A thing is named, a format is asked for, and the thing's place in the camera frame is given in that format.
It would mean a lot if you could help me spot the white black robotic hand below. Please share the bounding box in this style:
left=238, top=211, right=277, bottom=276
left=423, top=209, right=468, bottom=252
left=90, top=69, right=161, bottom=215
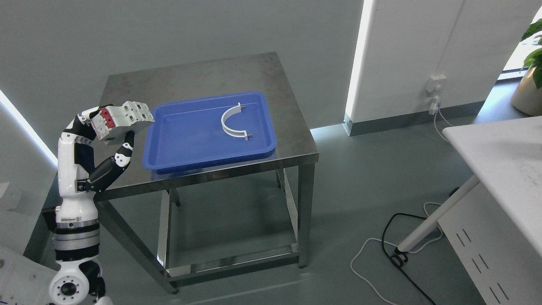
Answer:
left=55, top=106, right=135, bottom=227

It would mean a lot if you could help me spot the grey red circuit breaker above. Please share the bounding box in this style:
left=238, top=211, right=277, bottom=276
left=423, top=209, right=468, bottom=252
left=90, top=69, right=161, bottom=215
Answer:
left=91, top=101, right=155, bottom=145

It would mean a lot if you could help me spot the white cabinet corner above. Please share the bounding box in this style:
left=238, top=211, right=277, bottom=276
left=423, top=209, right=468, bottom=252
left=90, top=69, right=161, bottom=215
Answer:
left=0, top=247, right=56, bottom=305

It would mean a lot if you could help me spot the stainless steel table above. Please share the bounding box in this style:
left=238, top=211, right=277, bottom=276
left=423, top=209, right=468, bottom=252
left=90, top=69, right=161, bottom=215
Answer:
left=96, top=52, right=319, bottom=294

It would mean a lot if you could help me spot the blue plastic tray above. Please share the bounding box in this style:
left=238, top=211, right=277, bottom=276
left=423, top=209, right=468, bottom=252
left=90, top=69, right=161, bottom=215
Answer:
left=142, top=91, right=277, bottom=174

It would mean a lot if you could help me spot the white power adapter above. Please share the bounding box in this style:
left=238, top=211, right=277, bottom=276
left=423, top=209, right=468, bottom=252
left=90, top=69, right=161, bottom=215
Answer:
left=429, top=95, right=441, bottom=116

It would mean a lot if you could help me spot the white desk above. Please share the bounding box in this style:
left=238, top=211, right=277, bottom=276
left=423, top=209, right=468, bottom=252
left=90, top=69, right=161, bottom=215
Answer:
left=391, top=116, right=542, bottom=305

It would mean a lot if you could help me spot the potted green plant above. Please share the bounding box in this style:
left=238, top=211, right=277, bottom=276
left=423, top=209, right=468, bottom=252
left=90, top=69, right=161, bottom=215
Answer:
left=510, top=18, right=542, bottom=116

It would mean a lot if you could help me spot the white curved bracket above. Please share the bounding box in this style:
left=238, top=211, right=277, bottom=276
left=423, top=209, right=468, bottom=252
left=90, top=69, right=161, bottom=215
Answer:
left=220, top=103, right=252, bottom=141

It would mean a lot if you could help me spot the black cable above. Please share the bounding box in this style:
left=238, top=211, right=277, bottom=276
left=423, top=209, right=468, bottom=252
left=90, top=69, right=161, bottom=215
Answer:
left=382, top=213, right=437, bottom=305

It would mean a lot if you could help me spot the white cable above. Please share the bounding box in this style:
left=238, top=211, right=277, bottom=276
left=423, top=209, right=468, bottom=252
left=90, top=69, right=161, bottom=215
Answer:
left=350, top=106, right=452, bottom=305

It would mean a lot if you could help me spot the white wall socket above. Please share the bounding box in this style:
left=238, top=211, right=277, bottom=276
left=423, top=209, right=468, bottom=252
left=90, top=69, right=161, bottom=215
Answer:
left=425, top=74, right=447, bottom=93

